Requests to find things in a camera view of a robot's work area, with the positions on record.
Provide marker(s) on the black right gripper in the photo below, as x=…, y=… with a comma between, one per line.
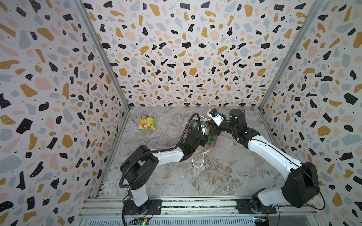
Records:
x=216, y=127

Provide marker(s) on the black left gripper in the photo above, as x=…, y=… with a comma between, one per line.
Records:
x=204, y=140

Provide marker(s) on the red paper bag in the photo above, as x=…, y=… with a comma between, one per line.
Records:
x=199, y=122

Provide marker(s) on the yellow green snack packet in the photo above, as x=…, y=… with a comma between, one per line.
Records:
x=147, y=123

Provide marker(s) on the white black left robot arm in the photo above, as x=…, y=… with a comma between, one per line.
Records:
x=140, y=165

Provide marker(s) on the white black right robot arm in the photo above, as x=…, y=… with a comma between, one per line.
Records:
x=301, y=179

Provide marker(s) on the small green circuit board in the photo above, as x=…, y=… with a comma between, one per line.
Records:
x=140, y=222

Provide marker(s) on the right circuit board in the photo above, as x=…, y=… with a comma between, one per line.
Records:
x=260, y=221

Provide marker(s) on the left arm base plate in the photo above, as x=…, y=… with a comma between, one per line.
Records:
x=150, y=207

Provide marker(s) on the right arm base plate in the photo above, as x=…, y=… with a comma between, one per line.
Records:
x=253, y=206

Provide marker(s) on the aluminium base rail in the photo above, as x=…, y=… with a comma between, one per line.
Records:
x=192, y=211

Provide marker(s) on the aluminium right corner post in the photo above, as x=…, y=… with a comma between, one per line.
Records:
x=316, y=6

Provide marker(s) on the aluminium corner post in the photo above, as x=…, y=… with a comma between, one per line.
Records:
x=79, y=5
x=316, y=6

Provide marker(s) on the aluminium left corner post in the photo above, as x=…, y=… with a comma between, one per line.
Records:
x=79, y=5

